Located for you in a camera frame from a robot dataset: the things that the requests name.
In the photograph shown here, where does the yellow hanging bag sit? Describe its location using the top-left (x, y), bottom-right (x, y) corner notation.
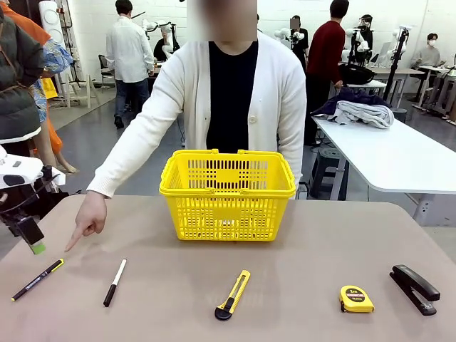
top-left (41, 77), bottom-right (58, 100)

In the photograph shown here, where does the yellow black utility knife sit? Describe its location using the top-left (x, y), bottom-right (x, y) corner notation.
top-left (214, 269), bottom-right (252, 322)

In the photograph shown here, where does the black white marker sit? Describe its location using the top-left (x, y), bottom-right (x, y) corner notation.
top-left (103, 259), bottom-right (128, 308)

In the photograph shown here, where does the orange garment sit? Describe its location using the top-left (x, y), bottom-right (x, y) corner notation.
top-left (5, 5), bottom-right (63, 154)

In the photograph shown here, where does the white wooden stand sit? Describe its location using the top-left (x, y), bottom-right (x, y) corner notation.
top-left (60, 73), bottom-right (101, 108)

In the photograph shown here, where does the black pen yellow cap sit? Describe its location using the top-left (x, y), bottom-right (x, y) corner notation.
top-left (10, 258), bottom-right (65, 303)

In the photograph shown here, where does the person's left forearm white sleeve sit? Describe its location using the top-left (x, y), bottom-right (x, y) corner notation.
top-left (276, 117), bottom-right (307, 188)

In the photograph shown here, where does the man in white shirt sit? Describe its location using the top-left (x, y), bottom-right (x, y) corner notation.
top-left (105, 0), bottom-right (155, 129)

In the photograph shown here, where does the white tall cylinder appliance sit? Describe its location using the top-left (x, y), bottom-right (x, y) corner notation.
top-left (38, 0), bottom-right (67, 47)

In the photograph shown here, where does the person in white cardigan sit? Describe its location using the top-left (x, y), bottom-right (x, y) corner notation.
top-left (86, 0), bottom-right (308, 200)

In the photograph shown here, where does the black tripod stand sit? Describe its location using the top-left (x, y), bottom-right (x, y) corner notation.
top-left (383, 26), bottom-right (411, 108)

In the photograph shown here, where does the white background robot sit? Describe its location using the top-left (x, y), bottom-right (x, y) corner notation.
top-left (142, 17), bottom-right (180, 62)

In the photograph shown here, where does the person's right forearm white sleeve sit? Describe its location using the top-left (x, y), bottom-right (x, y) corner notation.
top-left (86, 117), bottom-right (179, 199)

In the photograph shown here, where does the person in red sweater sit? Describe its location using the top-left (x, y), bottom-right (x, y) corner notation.
top-left (304, 0), bottom-right (352, 145)

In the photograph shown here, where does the person in black clothes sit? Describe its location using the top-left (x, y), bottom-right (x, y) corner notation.
top-left (290, 15), bottom-right (309, 72)

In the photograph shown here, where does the pile of clothes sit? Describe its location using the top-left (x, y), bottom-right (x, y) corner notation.
top-left (311, 88), bottom-right (391, 124)

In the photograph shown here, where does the person's right hand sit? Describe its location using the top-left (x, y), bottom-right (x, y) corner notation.
top-left (64, 190), bottom-right (108, 253)

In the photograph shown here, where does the dark green jacket mannequin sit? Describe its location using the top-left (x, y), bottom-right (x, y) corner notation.
top-left (0, 6), bottom-right (46, 143)

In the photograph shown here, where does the yellow plastic shopping basket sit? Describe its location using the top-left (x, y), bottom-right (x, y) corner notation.
top-left (159, 148), bottom-right (297, 242)

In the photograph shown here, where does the black stapler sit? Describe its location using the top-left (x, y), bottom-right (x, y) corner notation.
top-left (388, 264), bottom-right (442, 316)

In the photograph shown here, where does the large white table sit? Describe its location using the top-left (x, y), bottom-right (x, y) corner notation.
top-left (311, 113), bottom-right (456, 229)

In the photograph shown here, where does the black plastic stool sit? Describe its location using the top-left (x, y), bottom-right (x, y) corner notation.
top-left (309, 147), bottom-right (348, 201)

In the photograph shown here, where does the grey crumpled garment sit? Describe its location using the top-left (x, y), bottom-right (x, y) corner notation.
top-left (334, 100), bottom-right (395, 130)

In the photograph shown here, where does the black office chair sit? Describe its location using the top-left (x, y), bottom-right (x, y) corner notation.
top-left (98, 54), bottom-right (117, 88)

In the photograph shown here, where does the blue patterned garment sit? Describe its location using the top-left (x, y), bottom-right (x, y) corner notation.
top-left (33, 38), bottom-right (74, 124)

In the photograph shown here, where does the seated person with mask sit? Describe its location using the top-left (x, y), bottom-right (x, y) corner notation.
top-left (413, 33), bottom-right (443, 69)

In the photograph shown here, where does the yellow tape measure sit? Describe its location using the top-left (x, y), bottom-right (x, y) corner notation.
top-left (338, 284), bottom-right (375, 314)

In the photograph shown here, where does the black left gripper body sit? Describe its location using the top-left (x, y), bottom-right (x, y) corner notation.
top-left (0, 209), bottom-right (23, 238)

